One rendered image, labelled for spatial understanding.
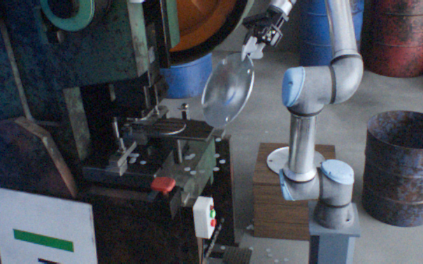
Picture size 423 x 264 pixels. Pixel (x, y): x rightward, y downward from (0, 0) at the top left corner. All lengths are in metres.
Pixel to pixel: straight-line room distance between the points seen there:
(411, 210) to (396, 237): 0.15
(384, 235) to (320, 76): 1.27
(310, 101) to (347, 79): 0.12
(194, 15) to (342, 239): 1.08
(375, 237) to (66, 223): 1.49
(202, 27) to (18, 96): 0.77
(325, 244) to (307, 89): 0.67
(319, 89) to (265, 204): 0.99
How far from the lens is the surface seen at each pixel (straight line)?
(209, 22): 1.85
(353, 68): 1.36
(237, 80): 1.56
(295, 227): 2.25
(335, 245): 1.74
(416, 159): 2.23
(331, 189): 1.60
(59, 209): 1.79
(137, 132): 1.70
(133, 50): 1.40
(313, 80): 1.31
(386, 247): 2.35
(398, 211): 2.42
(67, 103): 1.63
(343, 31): 1.43
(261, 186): 2.11
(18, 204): 1.92
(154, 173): 1.57
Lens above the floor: 1.55
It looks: 28 degrees down
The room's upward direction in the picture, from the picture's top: 5 degrees counter-clockwise
